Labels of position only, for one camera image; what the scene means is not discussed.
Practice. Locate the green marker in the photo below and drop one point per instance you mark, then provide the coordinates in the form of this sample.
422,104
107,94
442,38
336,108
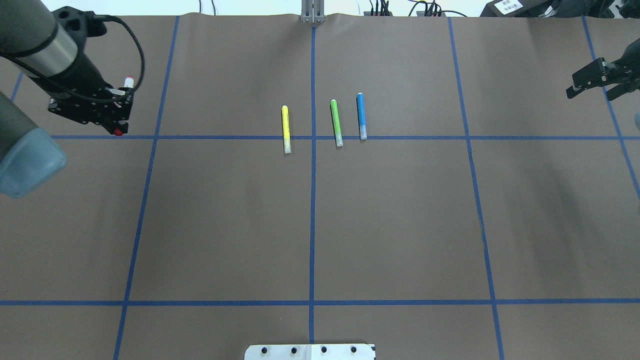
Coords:
335,117

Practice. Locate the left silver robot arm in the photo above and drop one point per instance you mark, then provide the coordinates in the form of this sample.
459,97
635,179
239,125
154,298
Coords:
49,48

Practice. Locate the yellow marker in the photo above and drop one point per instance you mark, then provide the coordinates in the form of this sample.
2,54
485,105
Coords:
286,132

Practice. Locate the blue marker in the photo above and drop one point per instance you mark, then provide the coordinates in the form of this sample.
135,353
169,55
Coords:
362,119

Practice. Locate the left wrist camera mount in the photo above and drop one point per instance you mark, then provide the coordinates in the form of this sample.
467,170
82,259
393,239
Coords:
85,24

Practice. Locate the aluminium frame post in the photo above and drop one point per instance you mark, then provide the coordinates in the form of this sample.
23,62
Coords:
312,12

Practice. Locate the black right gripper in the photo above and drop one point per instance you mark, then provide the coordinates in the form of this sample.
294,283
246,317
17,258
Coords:
621,68

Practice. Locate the red marker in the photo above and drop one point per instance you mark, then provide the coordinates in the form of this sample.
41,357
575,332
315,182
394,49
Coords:
124,107

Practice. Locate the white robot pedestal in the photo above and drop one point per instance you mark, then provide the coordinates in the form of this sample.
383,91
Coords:
322,351

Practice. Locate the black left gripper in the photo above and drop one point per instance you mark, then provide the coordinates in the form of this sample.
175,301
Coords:
86,75

